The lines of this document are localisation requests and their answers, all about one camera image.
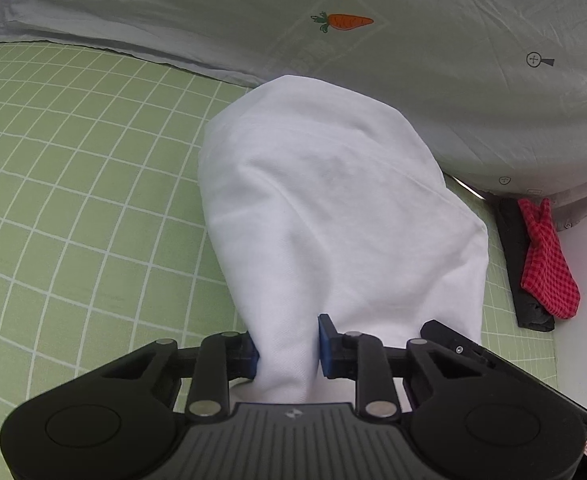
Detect grey carrot print curtain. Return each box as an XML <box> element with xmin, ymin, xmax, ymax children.
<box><xmin>0</xmin><ymin>0</ymin><xmax>587</xmax><ymax>229</ymax></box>

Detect green grid table cloth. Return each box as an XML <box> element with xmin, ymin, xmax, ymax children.
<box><xmin>0</xmin><ymin>43</ymin><xmax>557</xmax><ymax>479</ymax></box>

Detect red checked garment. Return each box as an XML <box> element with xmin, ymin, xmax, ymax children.
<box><xmin>518</xmin><ymin>198</ymin><xmax>581</xmax><ymax>320</ymax></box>

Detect white trousers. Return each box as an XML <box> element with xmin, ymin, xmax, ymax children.
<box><xmin>198</xmin><ymin>76</ymin><xmax>489</xmax><ymax>404</ymax></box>

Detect black folded garment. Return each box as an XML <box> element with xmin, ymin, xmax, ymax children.
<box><xmin>493</xmin><ymin>198</ymin><xmax>555</xmax><ymax>333</ymax></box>

